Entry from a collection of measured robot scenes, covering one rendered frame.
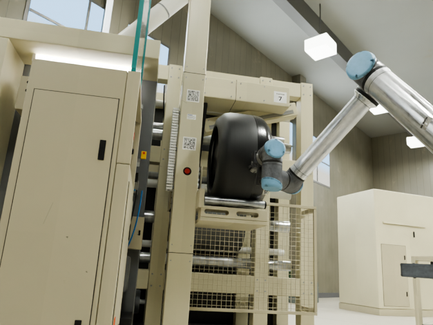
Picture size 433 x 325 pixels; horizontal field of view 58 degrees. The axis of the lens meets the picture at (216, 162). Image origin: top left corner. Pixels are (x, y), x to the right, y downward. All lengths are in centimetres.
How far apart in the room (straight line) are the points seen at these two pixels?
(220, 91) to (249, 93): 19
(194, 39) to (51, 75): 112
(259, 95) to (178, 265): 126
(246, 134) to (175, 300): 92
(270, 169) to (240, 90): 109
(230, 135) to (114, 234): 92
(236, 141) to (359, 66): 76
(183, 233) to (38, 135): 95
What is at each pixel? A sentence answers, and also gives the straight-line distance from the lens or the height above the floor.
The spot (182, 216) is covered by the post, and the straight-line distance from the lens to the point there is 213.
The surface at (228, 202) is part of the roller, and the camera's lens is 210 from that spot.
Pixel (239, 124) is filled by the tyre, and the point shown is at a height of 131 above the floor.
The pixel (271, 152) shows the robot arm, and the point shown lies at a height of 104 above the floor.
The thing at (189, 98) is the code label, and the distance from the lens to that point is 232.
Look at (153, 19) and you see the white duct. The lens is 289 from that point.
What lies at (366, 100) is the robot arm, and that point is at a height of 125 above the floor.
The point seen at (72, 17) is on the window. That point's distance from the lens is 613.
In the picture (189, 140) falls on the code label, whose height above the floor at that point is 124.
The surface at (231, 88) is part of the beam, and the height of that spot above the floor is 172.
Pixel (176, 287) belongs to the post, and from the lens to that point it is 212.
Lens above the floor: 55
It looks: 15 degrees up
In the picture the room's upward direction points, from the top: 3 degrees clockwise
